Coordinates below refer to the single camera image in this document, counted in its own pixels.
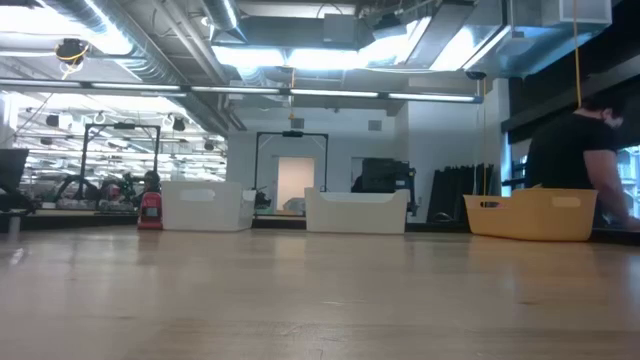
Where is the thin tan hanging cord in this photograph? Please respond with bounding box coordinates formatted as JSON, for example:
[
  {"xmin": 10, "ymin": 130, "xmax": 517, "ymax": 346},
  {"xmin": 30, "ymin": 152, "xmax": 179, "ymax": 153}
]
[{"xmin": 480, "ymin": 78, "xmax": 488, "ymax": 197}]

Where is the wooden background desk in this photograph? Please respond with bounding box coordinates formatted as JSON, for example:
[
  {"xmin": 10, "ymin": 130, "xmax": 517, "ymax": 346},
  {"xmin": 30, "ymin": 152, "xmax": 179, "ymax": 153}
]
[{"xmin": 0, "ymin": 207, "xmax": 141, "ymax": 232}]

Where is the black folded panel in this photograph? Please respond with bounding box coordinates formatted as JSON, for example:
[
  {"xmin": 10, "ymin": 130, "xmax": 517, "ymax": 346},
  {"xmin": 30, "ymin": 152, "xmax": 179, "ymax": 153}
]
[{"xmin": 426, "ymin": 163, "xmax": 497, "ymax": 234}]

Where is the yellow hanging cable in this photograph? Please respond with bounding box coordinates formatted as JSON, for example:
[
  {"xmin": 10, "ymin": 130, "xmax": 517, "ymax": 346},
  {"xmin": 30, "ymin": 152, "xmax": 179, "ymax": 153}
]
[{"xmin": 571, "ymin": 0, "xmax": 584, "ymax": 109}]

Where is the black metal gantry frame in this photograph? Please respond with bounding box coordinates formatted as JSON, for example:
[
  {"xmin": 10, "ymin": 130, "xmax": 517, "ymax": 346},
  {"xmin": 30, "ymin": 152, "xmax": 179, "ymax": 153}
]
[
  {"xmin": 78, "ymin": 122, "xmax": 162, "ymax": 195},
  {"xmin": 253, "ymin": 130, "xmax": 330, "ymax": 194}
]

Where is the narrow white plastic bin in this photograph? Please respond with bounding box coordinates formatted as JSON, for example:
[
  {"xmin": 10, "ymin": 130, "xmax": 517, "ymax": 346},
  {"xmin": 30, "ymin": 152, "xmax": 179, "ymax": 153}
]
[{"xmin": 160, "ymin": 180, "xmax": 257, "ymax": 233}]

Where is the yellow plastic bin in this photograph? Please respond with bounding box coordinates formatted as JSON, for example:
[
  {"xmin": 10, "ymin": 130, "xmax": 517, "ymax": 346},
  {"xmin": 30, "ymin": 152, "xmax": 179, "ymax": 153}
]
[{"xmin": 462, "ymin": 187, "xmax": 599, "ymax": 243}]

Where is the person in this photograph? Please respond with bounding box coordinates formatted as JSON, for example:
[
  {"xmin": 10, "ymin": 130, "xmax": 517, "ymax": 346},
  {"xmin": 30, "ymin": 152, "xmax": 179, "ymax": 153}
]
[
  {"xmin": 523, "ymin": 92, "xmax": 640, "ymax": 232},
  {"xmin": 142, "ymin": 170, "xmax": 162, "ymax": 195}
]

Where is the black equipment box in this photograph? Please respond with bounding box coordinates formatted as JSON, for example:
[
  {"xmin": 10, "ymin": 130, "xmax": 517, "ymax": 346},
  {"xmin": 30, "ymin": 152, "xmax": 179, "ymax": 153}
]
[{"xmin": 351, "ymin": 156, "xmax": 418, "ymax": 216}]

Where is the wide white plastic bin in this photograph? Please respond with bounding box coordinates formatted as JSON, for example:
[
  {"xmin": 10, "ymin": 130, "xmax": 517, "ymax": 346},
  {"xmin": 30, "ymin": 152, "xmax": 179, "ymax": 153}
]
[{"xmin": 303, "ymin": 186, "xmax": 411, "ymax": 235}]

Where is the linear ceiling light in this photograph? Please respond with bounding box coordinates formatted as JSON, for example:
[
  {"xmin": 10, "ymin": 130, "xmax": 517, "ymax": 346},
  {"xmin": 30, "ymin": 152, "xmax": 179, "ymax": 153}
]
[{"xmin": 0, "ymin": 77, "xmax": 485, "ymax": 104}]

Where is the small grey cylinder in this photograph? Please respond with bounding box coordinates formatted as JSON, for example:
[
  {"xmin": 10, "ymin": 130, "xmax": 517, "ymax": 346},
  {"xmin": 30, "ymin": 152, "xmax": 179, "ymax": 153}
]
[{"xmin": 7, "ymin": 212, "xmax": 24, "ymax": 241}]

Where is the red rectangular case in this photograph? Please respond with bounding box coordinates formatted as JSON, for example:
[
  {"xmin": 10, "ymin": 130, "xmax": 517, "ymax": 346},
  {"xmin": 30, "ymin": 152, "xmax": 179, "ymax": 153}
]
[{"xmin": 137, "ymin": 191, "xmax": 165, "ymax": 231}]

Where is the rectangular silver air duct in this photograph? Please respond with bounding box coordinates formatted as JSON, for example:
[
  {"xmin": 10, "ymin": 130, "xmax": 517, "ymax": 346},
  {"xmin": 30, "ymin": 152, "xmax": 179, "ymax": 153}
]
[{"xmin": 407, "ymin": 0, "xmax": 614, "ymax": 79}]

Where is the ceiling cable reel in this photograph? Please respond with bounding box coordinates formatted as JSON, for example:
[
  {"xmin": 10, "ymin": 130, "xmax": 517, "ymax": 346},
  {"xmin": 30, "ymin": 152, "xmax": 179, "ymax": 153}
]
[{"xmin": 53, "ymin": 37, "xmax": 91, "ymax": 81}]

